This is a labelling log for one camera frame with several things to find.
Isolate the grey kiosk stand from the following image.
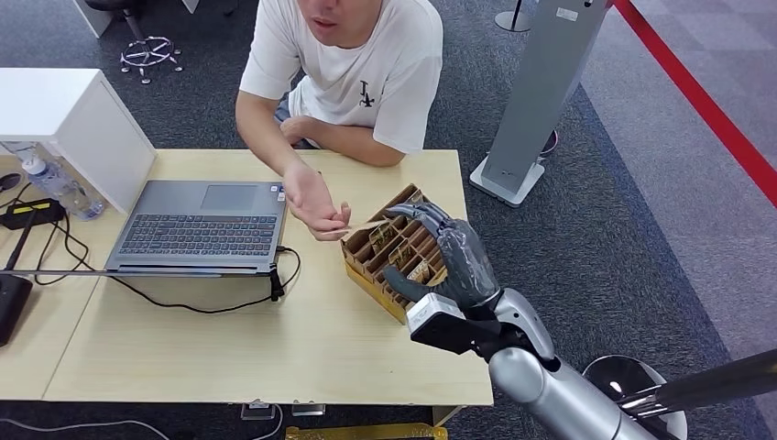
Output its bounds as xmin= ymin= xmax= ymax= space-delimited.
xmin=468 ymin=0 xmax=611 ymax=209

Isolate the black power adapter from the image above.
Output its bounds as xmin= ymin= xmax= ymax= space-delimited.
xmin=0 ymin=198 xmax=66 ymax=231

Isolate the person's right hand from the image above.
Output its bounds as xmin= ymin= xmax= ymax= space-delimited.
xmin=281 ymin=159 xmax=352 ymax=242

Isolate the black round base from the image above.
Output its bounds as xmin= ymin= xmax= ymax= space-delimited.
xmin=537 ymin=128 xmax=560 ymax=160

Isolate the clear plastic water bottle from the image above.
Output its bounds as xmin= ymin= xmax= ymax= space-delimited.
xmin=16 ymin=151 xmax=107 ymax=221

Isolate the round stanchion base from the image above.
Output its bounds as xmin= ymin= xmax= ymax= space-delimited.
xmin=494 ymin=0 xmax=535 ymax=33

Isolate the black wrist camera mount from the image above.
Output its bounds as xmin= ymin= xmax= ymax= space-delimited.
xmin=405 ymin=292 xmax=506 ymax=358

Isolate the cardboard card holder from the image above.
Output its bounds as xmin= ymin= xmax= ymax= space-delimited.
xmin=339 ymin=183 xmax=454 ymax=326

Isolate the grey laptop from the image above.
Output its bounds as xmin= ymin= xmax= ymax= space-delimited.
xmin=0 ymin=179 xmax=289 ymax=280

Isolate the black adapter cable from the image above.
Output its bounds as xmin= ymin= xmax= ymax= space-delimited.
xmin=33 ymin=212 xmax=93 ymax=287

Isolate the white floor cable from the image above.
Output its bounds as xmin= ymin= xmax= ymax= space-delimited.
xmin=251 ymin=405 xmax=285 ymax=440
xmin=0 ymin=417 xmax=171 ymax=440

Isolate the red barrier belt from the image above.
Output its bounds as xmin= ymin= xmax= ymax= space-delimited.
xmin=609 ymin=0 xmax=777 ymax=208

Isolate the white cabinet box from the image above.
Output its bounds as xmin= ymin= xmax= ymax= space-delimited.
xmin=0 ymin=68 xmax=158 ymax=215

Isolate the person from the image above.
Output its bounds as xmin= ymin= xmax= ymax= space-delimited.
xmin=235 ymin=0 xmax=444 ymax=242

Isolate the white furniture panel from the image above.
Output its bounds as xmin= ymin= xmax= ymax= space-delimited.
xmin=72 ymin=0 xmax=116 ymax=39

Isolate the black laptop cable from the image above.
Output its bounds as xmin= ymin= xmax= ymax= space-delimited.
xmin=105 ymin=246 xmax=303 ymax=315

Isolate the person's left hand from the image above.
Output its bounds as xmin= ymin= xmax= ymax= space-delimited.
xmin=279 ymin=116 xmax=317 ymax=147

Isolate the office chair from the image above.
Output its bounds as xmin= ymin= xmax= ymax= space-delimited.
xmin=84 ymin=0 xmax=184 ymax=85

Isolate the yellow packaging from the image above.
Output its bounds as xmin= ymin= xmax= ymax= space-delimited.
xmin=285 ymin=423 xmax=449 ymax=440

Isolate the chrome stanchion post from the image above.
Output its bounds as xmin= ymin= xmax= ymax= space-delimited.
xmin=582 ymin=348 xmax=777 ymax=440

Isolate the black desk stand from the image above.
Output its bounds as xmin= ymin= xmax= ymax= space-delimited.
xmin=0 ymin=212 xmax=38 ymax=348

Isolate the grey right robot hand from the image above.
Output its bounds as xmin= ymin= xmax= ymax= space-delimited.
xmin=382 ymin=203 xmax=503 ymax=308

